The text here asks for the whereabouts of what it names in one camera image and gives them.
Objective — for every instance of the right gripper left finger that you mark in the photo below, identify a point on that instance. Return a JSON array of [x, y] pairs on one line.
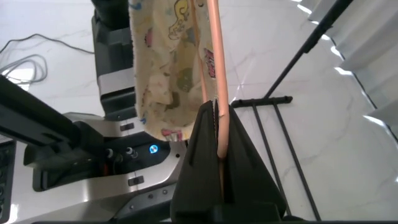
[[196, 174]]

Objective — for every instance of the black clothes rack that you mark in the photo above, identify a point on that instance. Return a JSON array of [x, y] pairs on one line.
[[264, 101]]

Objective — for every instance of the cream printed garment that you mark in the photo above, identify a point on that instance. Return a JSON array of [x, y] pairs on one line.
[[161, 77]]

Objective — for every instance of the white curtain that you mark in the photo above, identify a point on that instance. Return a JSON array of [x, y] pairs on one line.
[[373, 46]]

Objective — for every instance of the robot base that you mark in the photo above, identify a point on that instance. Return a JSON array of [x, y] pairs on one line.
[[93, 199]]

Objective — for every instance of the pink clothes hanger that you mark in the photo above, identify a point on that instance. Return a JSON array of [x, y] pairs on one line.
[[219, 62]]

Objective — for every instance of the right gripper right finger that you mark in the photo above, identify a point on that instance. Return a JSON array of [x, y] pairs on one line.
[[248, 180]]

